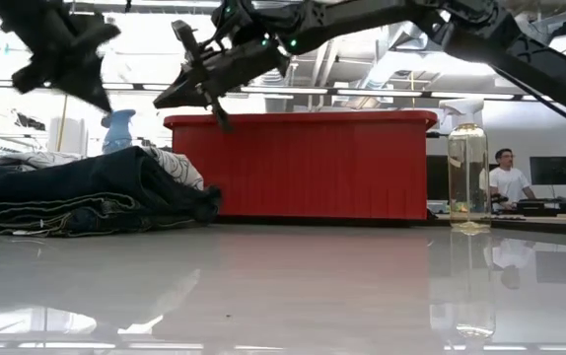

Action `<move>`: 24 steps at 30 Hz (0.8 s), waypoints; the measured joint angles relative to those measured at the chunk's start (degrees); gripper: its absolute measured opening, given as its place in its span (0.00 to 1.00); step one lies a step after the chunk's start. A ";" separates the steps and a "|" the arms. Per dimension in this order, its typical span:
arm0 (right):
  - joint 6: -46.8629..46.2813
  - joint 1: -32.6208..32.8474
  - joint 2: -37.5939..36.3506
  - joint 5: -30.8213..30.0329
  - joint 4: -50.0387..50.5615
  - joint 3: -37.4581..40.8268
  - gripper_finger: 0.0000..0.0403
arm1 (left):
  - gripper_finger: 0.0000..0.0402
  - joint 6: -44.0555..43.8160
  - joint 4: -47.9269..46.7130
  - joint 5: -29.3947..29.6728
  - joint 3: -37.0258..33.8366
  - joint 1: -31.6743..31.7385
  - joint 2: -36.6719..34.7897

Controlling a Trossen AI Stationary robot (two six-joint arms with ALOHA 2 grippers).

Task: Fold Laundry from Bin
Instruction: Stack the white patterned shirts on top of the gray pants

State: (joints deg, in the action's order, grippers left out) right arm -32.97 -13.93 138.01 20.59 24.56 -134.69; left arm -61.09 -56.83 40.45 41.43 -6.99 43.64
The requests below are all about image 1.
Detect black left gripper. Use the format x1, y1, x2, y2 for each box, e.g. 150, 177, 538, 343
10, 13, 115, 114

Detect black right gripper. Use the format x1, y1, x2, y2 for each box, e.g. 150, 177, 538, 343
152, 36, 293, 135

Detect white patterned garment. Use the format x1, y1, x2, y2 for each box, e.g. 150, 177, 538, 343
0, 146, 205, 192

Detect dark blue denim jeans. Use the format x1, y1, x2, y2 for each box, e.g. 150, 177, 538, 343
0, 146, 223, 238

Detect clear spray bottle white trigger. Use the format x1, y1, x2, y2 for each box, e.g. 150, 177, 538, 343
439, 98, 493, 237

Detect red plastic laundry bin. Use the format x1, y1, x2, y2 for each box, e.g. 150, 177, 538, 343
163, 110, 438, 222

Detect blue Febreze spray bottle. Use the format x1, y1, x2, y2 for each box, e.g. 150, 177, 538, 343
100, 108, 136, 155

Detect white cylindrical container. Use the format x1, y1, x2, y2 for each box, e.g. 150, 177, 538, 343
47, 115, 90, 157

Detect long ceiling light bar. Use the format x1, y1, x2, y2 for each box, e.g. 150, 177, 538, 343
0, 78, 566, 105

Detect dark wide partition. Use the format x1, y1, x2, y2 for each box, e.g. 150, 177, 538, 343
425, 155, 452, 201

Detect person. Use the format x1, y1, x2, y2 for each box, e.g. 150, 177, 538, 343
479, 147, 536, 211

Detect light wooden desk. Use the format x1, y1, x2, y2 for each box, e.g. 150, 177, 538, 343
425, 212, 566, 238

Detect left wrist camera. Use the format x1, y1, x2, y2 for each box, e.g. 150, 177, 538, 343
78, 19, 122, 53

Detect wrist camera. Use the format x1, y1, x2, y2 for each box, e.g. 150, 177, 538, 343
78, 19, 122, 53
171, 18, 204, 65

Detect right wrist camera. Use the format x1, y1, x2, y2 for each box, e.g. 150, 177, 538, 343
171, 18, 204, 65

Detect smooth silver ventilation duct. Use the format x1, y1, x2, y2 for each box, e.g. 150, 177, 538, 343
361, 24, 415, 93

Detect black wall monitor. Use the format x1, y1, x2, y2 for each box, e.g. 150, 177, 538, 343
528, 156, 566, 187

